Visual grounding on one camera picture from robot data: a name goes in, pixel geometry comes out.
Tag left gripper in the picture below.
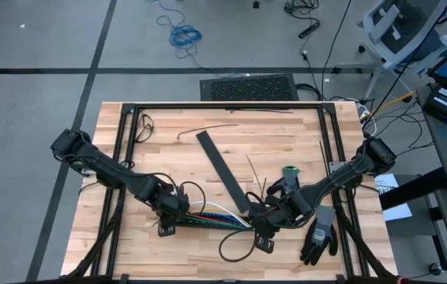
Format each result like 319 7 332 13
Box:
156 192 193 238

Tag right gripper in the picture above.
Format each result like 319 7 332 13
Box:
246 196 292 254

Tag black slotted cable duct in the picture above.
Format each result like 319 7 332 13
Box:
175 212 254 232

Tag green cable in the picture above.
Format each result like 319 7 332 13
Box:
187 219 249 230

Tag thin black cable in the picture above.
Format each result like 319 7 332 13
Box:
245 153 259 187
321 0 354 99
365 0 447 123

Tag black duct cover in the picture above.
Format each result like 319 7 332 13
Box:
195 130 251 214

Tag black glove green cuff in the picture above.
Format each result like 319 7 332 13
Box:
266 165 302 198

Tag black glove grey cuff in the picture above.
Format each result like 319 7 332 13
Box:
299 204 339 266

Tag dark rimmed eyeglasses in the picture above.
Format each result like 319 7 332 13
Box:
133 112 156 144

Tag white paper sheet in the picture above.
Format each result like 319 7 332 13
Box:
375 173 413 222

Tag black desk leg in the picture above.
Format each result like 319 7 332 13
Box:
379 167 447 212

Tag grey desk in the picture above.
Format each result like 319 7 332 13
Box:
416 78 447 284

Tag black power strip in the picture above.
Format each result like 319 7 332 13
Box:
297 21 321 39

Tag small black computer box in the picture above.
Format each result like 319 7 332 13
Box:
422 84 447 126

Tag black sleeved camera cable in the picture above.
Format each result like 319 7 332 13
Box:
218 227 259 263
178 180 208 216

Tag black aluminium table frame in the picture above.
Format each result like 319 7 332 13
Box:
65 101 400 284

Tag blue floor cable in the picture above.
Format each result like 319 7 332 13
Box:
156 0 205 60

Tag thin black hanging cable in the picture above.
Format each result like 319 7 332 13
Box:
365 0 447 123
321 0 354 99

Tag yellow floor cable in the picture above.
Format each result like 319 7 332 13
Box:
369 91 417 119

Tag black floor cable heap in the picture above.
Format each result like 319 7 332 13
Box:
284 0 320 17

